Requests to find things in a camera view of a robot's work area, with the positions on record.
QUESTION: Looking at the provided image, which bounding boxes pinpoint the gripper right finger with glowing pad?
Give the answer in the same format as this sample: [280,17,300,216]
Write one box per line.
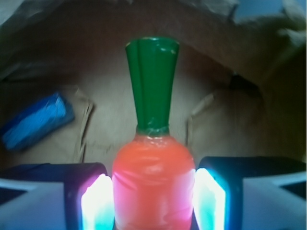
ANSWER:
[192,157,307,230]

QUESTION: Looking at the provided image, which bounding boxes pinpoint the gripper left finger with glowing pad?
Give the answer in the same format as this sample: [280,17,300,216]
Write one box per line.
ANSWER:
[0,162,115,230]

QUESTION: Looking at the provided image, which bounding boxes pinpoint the orange toy carrot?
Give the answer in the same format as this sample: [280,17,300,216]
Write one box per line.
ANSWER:
[112,37,196,230]

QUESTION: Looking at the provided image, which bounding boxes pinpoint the blue sponge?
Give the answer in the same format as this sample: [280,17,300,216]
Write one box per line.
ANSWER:
[0,92,75,151]

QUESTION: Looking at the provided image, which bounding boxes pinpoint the brown paper bag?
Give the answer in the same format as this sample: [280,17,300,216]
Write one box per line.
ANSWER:
[0,0,307,168]

